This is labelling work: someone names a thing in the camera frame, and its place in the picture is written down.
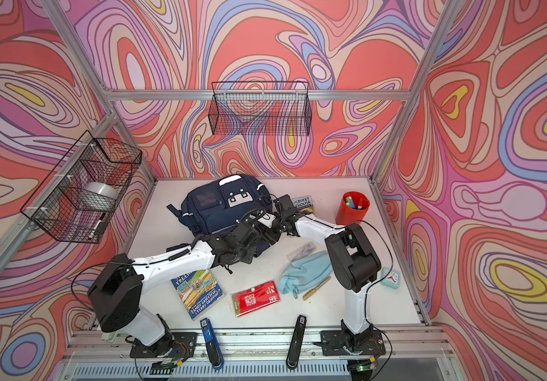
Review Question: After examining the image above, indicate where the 143-storey treehouse book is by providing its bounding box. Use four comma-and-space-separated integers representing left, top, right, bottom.
291, 195, 314, 214

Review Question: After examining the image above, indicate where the navy blue backpack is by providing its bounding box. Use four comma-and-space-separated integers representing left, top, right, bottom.
167, 174, 280, 260

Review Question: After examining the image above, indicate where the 91-storey treehouse book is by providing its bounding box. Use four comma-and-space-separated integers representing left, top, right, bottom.
171, 270, 225, 321

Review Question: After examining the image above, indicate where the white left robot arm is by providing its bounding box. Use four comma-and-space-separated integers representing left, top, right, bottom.
88, 208, 275, 347

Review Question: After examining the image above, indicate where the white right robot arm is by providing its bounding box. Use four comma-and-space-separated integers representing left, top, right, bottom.
273, 195, 382, 347

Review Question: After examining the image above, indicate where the light blue pencil case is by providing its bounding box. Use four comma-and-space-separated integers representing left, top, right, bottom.
278, 252, 332, 295

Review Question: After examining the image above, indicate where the wooden pencil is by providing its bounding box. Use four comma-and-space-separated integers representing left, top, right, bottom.
303, 276, 331, 301

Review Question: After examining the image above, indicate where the clear plastic pen box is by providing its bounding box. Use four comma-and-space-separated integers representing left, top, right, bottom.
287, 242, 317, 263

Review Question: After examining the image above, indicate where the red packet with white label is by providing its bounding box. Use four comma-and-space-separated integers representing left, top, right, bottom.
232, 280, 281, 317

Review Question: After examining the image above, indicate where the red pen cup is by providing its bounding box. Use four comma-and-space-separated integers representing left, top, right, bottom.
335, 191, 370, 225

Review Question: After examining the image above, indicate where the blue stapler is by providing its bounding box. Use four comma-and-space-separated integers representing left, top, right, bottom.
200, 317, 224, 370

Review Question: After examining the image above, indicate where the mint green small clock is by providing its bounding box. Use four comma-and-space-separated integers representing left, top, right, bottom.
381, 267, 402, 290

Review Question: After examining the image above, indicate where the black stapler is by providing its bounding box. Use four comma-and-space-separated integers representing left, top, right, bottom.
286, 315, 307, 370

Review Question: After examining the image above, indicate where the black marker in left basket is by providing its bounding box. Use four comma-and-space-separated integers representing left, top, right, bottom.
89, 212, 106, 240

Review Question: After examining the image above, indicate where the silver tape roll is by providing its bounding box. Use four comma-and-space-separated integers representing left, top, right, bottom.
79, 182, 119, 212

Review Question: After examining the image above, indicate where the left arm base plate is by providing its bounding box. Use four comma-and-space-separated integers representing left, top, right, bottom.
125, 332, 197, 360

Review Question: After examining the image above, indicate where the black wire basket on rear wall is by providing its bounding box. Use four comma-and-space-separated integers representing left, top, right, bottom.
208, 80, 313, 137

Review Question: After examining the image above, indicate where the black wire basket on wall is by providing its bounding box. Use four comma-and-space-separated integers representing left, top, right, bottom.
208, 80, 313, 137
21, 131, 143, 244

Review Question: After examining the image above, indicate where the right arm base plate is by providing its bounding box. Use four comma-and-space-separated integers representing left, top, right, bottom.
314, 330, 387, 358

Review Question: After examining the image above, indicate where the black wire basket on left wall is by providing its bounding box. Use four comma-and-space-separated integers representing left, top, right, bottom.
21, 131, 143, 244

